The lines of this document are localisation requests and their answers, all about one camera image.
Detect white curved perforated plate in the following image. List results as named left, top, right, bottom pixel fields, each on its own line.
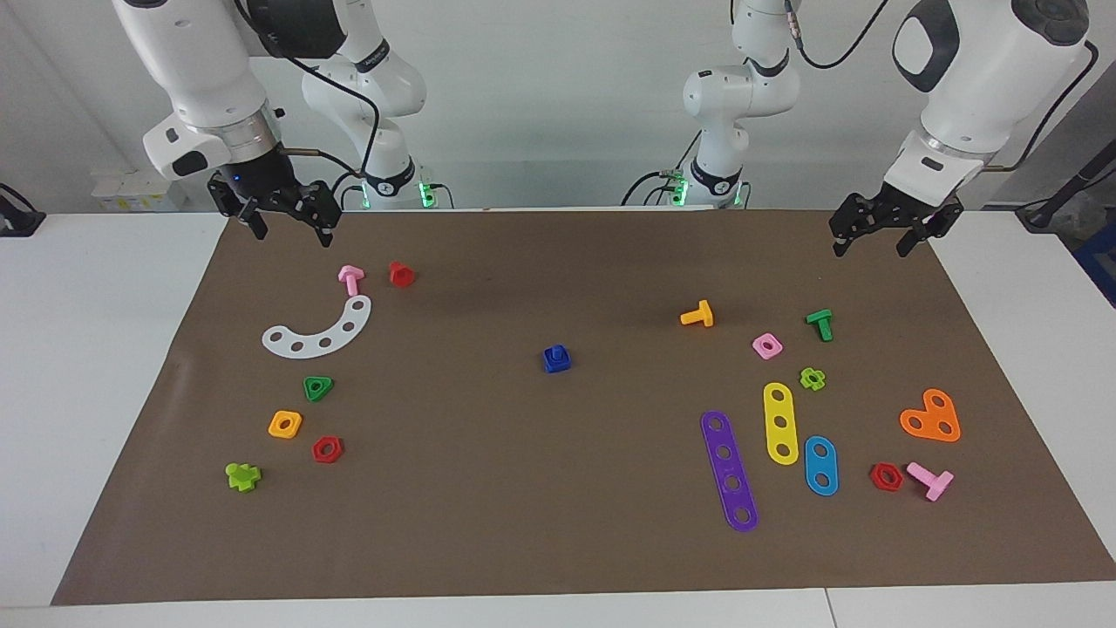
left=262, top=295, right=373, bottom=359

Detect orange heart-shaped plate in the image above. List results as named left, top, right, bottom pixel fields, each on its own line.
left=899, top=388, right=962, bottom=443

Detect yellow three-hole plate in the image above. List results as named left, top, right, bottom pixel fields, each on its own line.
left=763, top=382, right=800, bottom=467

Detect blue crate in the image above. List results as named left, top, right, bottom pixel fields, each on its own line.
left=1071, top=229, right=1116, bottom=308

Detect blue two-hole plate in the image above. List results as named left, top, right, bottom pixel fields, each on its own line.
left=804, top=435, right=840, bottom=497

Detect black clamp device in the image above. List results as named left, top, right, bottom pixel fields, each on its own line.
left=0, top=183, right=46, bottom=237

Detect purple four-hole plate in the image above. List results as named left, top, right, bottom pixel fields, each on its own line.
left=700, top=410, right=759, bottom=533

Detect brown table mat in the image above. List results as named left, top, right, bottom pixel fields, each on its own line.
left=51, top=208, right=1116, bottom=606

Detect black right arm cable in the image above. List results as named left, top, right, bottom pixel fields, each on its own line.
left=234, top=0, right=383, bottom=175

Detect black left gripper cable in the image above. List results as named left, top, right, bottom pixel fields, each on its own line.
left=985, top=42, right=1099, bottom=172

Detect black base cables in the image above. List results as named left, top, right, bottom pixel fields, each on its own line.
left=622, top=131, right=703, bottom=207

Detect black left arm loop cable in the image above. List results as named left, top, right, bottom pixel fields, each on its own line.
left=784, top=0, right=892, bottom=70

